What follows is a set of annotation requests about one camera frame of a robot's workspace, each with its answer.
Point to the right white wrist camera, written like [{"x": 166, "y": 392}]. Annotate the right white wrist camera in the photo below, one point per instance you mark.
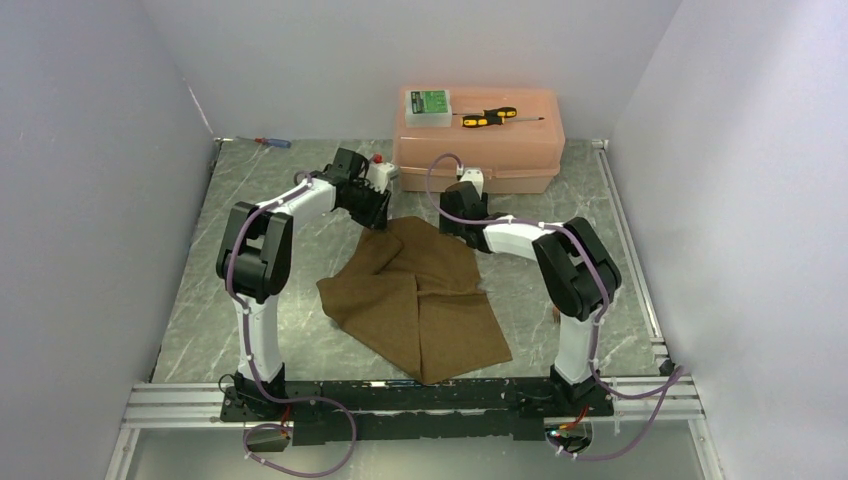
[{"x": 475, "y": 176}]

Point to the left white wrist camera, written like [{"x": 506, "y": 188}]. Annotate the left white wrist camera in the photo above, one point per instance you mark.
[{"x": 380, "y": 173}]

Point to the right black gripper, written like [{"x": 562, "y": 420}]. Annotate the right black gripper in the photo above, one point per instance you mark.
[{"x": 447, "y": 225}]

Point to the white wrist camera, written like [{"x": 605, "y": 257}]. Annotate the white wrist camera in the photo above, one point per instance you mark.
[
  {"x": 475, "y": 176},
  {"x": 380, "y": 173}
]

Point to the pink plastic storage box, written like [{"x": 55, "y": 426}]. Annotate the pink plastic storage box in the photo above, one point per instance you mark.
[{"x": 521, "y": 157}]

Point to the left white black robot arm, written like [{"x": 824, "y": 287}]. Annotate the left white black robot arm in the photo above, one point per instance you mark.
[{"x": 256, "y": 254}]

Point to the brown cloth napkin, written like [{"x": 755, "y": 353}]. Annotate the brown cloth napkin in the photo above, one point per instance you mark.
[{"x": 412, "y": 294}]

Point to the blue red screwdriver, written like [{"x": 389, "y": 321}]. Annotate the blue red screwdriver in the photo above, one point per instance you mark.
[{"x": 269, "y": 142}]

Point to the green white small box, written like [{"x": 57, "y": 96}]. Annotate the green white small box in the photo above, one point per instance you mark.
[{"x": 427, "y": 108}]

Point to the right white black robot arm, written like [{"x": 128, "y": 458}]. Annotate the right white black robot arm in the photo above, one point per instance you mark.
[{"x": 578, "y": 272}]

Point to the aluminium frame rail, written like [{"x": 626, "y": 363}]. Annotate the aluminium frame rail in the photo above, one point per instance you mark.
[{"x": 197, "y": 405}]

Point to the yellow black screwdriver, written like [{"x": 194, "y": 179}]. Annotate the yellow black screwdriver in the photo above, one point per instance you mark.
[{"x": 494, "y": 117}]

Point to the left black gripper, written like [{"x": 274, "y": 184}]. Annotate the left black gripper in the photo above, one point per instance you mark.
[{"x": 377, "y": 217}]

